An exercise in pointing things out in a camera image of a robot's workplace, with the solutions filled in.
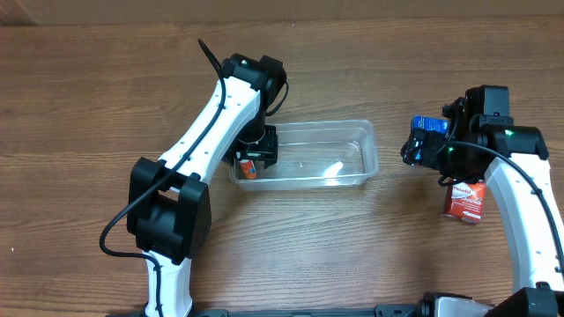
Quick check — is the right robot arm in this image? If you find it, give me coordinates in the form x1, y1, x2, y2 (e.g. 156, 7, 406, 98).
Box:
400, 85, 563, 316

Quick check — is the clear plastic container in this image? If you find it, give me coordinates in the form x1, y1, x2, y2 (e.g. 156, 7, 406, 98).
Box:
229, 120, 379, 191

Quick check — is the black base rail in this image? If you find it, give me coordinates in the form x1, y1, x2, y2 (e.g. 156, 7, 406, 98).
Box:
188, 304, 417, 317

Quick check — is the red Panadol box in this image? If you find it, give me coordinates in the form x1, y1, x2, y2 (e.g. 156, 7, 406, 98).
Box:
442, 181, 486, 224

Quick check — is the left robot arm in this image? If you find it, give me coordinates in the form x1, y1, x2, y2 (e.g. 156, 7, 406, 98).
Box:
127, 54, 288, 316

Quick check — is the blue medicine box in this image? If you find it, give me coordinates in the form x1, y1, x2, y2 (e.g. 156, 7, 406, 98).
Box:
407, 114, 451, 166

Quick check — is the orange bottle white cap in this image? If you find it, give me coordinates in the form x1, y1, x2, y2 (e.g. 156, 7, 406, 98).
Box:
239, 159, 257, 180

